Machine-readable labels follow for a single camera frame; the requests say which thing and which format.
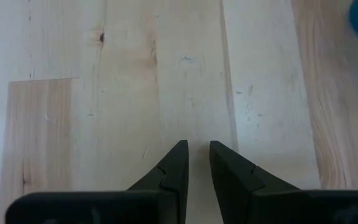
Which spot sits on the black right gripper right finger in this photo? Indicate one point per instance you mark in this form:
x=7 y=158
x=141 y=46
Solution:
x=235 y=189

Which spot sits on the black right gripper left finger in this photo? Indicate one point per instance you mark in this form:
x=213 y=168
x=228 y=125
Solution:
x=166 y=193

